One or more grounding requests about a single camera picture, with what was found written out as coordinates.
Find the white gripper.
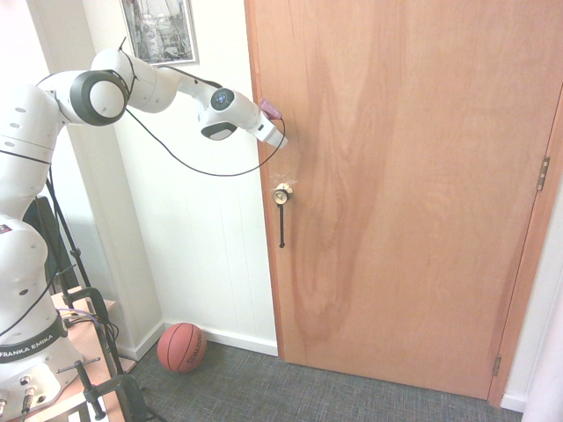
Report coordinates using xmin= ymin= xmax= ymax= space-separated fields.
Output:
xmin=252 ymin=112 xmax=289 ymax=149

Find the light wooden door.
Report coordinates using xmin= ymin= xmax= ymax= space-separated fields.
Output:
xmin=252 ymin=0 xmax=563 ymax=402

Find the brass door knob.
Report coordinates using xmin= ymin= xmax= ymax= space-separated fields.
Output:
xmin=272 ymin=184 xmax=296 ymax=206

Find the clear plastic tape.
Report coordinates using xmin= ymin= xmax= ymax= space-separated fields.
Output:
xmin=268 ymin=170 xmax=302 ymax=188

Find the framed black-white picture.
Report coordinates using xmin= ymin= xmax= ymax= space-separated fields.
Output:
xmin=119 ymin=0 xmax=201 ymax=68

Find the black tripod stand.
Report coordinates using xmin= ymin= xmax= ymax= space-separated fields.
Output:
xmin=43 ymin=174 xmax=93 ymax=292

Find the orange Spalding basketball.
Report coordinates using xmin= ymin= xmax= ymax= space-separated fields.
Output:
xmin=156 ymin=321 xmax=208 ymax=375

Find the black bar clamp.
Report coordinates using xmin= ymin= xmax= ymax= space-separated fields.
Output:
xmin=55 ymin=357 xmax=151 ymax=422
xmin=58 ymin=285 xmax=129 ymax=380

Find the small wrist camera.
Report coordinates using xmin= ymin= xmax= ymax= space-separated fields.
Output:
xmin=259 ymin=98 xmax=284 ymax=121

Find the black camera cable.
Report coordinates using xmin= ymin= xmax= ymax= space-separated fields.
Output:
xmin=0 ymin=37 xmax=288 ymax=339

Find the black strap on knob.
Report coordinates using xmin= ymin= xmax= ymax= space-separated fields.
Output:
xmin=277 ymin=200 xmax=288 ymax=250

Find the purple cable bundle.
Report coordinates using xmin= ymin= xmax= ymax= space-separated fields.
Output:
xmin=55 ymin=308 xmax=109 ymax=329

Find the wooden door frame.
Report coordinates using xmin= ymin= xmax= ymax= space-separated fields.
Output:
xmin=244 ymin=0 xmax=563 ymax=409

